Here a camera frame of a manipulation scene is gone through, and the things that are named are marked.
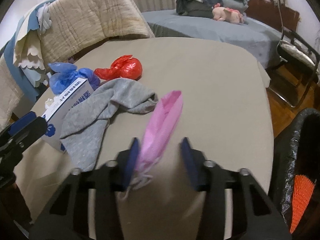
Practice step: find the blue plastic bag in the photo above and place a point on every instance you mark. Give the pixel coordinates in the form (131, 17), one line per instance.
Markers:
(66, 73)

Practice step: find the beige quilted blanket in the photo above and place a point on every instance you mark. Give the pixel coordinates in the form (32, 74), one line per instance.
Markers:
(76, 25)

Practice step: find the beige tablecloth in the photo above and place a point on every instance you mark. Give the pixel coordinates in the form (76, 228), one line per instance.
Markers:
(225, 114)

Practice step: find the orange mesh cloth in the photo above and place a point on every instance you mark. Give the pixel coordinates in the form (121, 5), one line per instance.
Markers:
(302, 192)

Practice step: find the black cantilever chair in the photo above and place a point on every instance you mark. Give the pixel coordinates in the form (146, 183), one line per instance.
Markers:
(293, 94)

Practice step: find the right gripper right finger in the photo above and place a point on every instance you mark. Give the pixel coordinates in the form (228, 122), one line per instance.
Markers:
(254, 216)

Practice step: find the blue white scalloped blanket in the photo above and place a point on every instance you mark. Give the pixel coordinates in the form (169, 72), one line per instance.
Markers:
(22, 53)

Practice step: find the crumpled white tissue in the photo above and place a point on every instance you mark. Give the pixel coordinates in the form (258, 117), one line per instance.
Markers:
(48, 103)

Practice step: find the grey cloth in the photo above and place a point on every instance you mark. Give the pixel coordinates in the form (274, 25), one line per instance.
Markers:
(84, 125)

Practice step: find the red plastic bag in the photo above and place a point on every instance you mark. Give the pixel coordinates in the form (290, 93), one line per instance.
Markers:
(125, 66)

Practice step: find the dark wooden headboard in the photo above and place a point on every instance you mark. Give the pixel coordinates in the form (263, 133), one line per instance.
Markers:
(268, 13)

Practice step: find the black lined trash bin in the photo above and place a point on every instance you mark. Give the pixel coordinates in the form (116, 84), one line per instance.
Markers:
(296, 152)

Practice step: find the bed with grey sheet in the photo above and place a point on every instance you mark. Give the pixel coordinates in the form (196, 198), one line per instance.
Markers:
(256, 37)

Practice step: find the pink plush pig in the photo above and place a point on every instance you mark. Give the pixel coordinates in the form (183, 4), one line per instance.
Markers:
(223, 14)

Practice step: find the white blue mask box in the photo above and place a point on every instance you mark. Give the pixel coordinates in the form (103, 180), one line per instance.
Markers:
(74, 94)

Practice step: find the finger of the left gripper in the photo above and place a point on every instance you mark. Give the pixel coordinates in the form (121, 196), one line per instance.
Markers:
(20, 123)
(14, 142)

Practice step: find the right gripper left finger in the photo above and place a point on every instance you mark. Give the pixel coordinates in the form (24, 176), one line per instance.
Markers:
(65, 216)

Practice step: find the silver chair cushion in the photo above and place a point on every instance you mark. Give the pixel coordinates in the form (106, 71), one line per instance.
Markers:
(297, 54)

